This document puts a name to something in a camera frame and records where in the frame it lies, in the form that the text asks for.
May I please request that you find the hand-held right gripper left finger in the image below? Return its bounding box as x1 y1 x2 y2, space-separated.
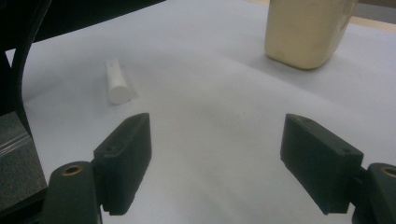
92 112 153 217

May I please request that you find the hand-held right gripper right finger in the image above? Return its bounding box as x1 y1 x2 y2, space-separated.
279 113 364 217

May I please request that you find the white cylindrical stick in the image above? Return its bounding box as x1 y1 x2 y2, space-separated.
105 57 134 105

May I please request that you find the beige square pen holder cup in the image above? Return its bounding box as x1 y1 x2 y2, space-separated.
264 0 359 71

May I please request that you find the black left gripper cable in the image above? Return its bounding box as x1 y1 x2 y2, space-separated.
10 0 54 138

